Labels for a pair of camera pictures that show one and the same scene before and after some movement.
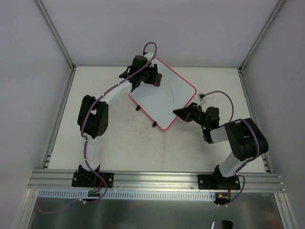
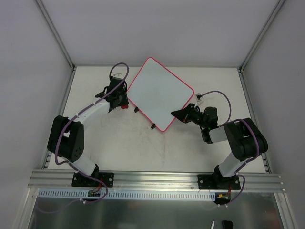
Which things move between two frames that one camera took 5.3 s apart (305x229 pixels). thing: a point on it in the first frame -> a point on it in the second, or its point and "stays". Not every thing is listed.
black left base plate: x=90 y=179 stays
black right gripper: x=190 y=113 stays
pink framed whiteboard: x=158 y=102 stays
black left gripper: x=150 y=78 -> x=121 y=98
